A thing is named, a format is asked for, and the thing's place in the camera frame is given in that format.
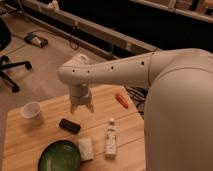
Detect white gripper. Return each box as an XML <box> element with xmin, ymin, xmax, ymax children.
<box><xmin>69</xmin><ymin>84</ymin><xmax>94</xmax><ymax>114</ymax></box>

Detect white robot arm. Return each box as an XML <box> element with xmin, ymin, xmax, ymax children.
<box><xmin>58</xmin><ymin>48</ymin><xmax>213</xmax><ymax>171</ymax></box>

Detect black rectangular object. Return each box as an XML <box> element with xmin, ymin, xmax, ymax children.
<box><xmin>59</xmin><ymin>119</ymin><xmax>81</xmax><ymax>134</ymax></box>

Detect white sponge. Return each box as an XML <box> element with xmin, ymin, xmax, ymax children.
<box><xmin>78</xmin><ymin>138</ymin><xmax>94</xmax><ymax>161</ymax></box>

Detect green bowl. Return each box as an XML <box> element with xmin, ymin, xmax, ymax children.
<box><xmin>38</xmin><ymin>140</ymin><xmax>81</xmax><ymax>171</ymax></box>

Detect white bottle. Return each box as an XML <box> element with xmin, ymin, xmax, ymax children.
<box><xmin>105</xmin><ymin>118</ymin><xmax>117</xmax><ymax>159</ymax></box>

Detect device on floor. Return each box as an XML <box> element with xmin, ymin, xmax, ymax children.
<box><xmin>24</xmin><ymin>33</ymin><xmax>48</xmax><ymax>48</ymax></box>

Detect black office chair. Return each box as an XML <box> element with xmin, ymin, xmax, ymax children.
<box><xmin>0</xmin><ymin>18</ymin><xmax>32</xmax><ymax>93</ymax></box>

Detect black cables on floor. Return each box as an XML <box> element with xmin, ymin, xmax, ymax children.
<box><xmin>124</xmin><ymin>85</ymin><xmax>149</xmax><ymax>118</ymax></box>

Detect long shelf rail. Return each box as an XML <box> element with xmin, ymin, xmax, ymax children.
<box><xmin>18</xmin><ymin>0</ymin><xmax>160</xmax><ymax>54</ymax></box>

